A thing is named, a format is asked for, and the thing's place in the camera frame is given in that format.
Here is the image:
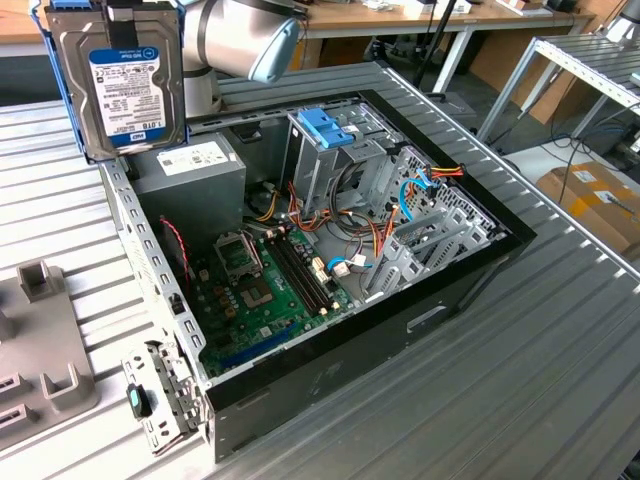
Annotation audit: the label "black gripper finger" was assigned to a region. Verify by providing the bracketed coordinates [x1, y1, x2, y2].
[107, 0, 137, 49]

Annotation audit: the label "hard disk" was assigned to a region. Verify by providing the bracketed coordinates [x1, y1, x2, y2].
[29, 0, 192, 166]

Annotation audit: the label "blue SATA wire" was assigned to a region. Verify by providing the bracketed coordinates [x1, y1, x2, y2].
[327, 167, 441, 274]

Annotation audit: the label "orange red power wire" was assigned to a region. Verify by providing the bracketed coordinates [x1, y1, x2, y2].
[369, 164, 467, 259]

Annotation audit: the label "metal disk bay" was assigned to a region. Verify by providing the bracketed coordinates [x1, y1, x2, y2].
[362, 144, 507, 304]

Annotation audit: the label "grey power supply unit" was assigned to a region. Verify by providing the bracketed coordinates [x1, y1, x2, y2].
[127, 139, 247, 246]

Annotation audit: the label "round black speaker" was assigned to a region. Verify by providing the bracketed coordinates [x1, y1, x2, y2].
[248, 182, 274, 216]

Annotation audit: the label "brown cardboard box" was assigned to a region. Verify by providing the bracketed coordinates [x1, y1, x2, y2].
[469, 29, 594, 126]
[299, 35, 374, 71]

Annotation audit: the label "long wooden desk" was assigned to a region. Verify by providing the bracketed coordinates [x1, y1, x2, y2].
[0, 0, 599, 59]

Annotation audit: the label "blue plastic cage latch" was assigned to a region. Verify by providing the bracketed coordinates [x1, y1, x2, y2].
[297, 108, 360, 150]

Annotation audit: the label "black case fan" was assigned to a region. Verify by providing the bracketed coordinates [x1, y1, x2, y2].
[158, 217, 195, 296]

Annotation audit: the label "metal optical drive cage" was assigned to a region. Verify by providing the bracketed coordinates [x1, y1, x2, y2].
[279, 107, 401, 214]

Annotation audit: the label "metal socket cover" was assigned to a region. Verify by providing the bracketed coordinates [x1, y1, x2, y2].
[213, 230, 265, 279]

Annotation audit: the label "CPU socket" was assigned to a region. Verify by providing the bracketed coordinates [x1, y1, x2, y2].
[238, 280, 277, 312]

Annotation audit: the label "black RAM slot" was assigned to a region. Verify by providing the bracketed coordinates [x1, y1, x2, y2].
[279, 231, 338, 310]
[263, 238, 321, 317]
[274, 233, 332, 312]
[268, 236, 327, 315]

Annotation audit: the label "black stand pole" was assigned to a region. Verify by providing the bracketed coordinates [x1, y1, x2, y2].
[412, 0, 461, 96]

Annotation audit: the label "grey parts rack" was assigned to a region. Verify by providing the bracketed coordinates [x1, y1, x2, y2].
[0, 259, 102, 444]

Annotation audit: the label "green motherboard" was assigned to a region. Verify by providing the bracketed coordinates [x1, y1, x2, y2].
[192, 224, 359, 379]

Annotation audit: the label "blue expansion slot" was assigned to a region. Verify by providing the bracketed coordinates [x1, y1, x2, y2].
[219, 322, 301, 369]

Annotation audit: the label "black teal release latch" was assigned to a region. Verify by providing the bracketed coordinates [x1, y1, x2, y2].
[127, 383, 154, 419]

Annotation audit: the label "black open PC case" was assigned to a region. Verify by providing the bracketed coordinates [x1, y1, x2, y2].
[98, 88, 539, 464]

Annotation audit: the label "metal slat table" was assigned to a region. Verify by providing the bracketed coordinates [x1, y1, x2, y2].
[492, 34, 640, 146]

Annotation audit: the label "cardboard box with labels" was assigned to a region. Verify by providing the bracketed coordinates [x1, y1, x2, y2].
[535, 160, 640, 262]

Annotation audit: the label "red black twisted wire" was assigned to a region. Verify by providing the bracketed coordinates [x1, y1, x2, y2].
[159, 215, 196, 284]

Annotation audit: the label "yellow black wire bundle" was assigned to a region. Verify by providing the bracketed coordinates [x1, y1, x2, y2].
[248, 180, 281, 224]

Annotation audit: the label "orange red wire bundle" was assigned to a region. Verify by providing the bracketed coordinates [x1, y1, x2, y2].
[287, 180, 384, 237]

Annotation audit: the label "black cable bundle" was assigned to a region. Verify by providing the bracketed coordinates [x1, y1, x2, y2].
[327, 158, 374, 236]

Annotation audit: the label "thin wires with white plug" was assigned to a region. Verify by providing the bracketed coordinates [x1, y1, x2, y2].
[329, 238, 381, 277]

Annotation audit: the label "metal card retention bracket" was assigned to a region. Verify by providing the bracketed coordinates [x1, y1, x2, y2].
[121, 339, 211, 457]

